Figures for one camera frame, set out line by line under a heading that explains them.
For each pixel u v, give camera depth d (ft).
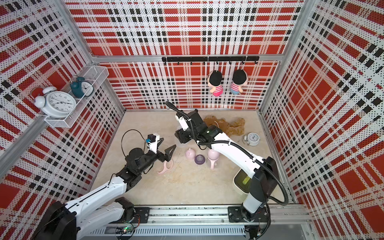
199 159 3.05
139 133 2.10
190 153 3.00
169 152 2.40
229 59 2.90
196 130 1.89
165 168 2.83
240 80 3.24
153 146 2.19
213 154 2.57
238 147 1.57
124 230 2.28
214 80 3.14
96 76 2.96
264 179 1.37
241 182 2.57
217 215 2.46
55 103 2.04
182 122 2.19
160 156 2.26
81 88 2.35
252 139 3.24
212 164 2.63
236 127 3.15
